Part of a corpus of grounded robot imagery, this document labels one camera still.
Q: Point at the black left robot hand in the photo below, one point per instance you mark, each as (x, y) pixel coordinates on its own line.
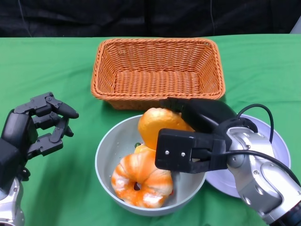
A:
(21, 124)

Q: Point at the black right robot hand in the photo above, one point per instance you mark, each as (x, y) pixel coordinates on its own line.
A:
(207, 113)

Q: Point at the pale green round bowl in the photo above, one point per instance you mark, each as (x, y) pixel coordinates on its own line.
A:
(117, 146)

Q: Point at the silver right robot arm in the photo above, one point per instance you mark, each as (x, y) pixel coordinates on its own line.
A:
(254, 179)

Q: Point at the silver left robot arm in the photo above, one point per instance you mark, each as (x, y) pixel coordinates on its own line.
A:
(11, 207)

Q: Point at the orange wicker basket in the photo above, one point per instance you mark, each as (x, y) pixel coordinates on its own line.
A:
(152, 77)

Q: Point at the yellow layered cake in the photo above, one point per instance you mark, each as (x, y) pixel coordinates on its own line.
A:
(141, 149)

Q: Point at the lavender round plate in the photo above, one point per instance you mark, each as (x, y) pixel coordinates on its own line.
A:
(282, 153)

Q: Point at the green tablecloth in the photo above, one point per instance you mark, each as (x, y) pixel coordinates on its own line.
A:
(58, 70)

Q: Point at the light grey corner object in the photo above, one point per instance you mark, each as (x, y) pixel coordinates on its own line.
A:
(296, 28)

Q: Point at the black backdrop curtain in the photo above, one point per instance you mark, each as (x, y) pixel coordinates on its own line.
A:
(94, 18)

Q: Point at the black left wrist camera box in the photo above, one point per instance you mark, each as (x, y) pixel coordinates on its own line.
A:
(9, 160)

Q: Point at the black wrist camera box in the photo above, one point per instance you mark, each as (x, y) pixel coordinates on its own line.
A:
(9, 160)
(174, 150)

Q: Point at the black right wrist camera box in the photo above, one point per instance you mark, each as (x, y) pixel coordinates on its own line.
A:
(174, 150)

